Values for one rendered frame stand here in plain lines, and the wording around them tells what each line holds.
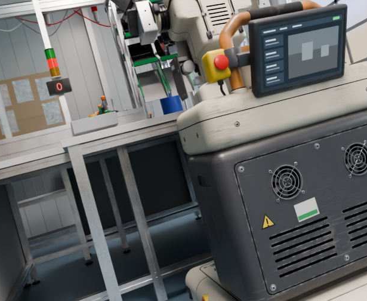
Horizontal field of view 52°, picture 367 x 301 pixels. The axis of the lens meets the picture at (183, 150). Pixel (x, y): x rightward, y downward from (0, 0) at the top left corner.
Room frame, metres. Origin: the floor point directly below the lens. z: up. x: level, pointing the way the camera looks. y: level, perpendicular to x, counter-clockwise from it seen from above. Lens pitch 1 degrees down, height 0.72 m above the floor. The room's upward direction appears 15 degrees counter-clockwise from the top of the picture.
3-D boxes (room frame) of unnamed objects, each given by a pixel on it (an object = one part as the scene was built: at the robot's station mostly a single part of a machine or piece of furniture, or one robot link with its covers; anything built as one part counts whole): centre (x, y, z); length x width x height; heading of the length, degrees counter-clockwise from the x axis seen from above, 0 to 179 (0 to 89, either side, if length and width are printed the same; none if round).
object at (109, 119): (1.78, 0.37, 0.93); 0.21 x 0.07 x 0.06; 106
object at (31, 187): (3.80, 1.52, 0.73); 0.62 x 0.42 x 0.23; 106
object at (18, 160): (2.44, 0.47, 0.84); 1.50 x 1.41 x 0.03; 106
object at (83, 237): (3.48, -0.01, 0.43); 2.20 x 0.38 x 0.86; 106
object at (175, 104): (2.95, -0.01, 0.99); 0.16 x 0.16 x 0.27
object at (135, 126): (1.86, 0.09, 0.84); 0.90 x 0.70 x 0.03; 105
